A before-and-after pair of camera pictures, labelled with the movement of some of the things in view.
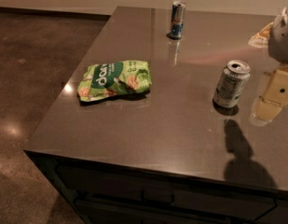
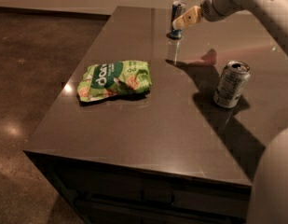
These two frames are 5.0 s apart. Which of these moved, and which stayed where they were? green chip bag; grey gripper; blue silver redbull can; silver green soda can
Moved: grey gripper
Stayed: green chip bag; blue silver redbull can; silver green soda can
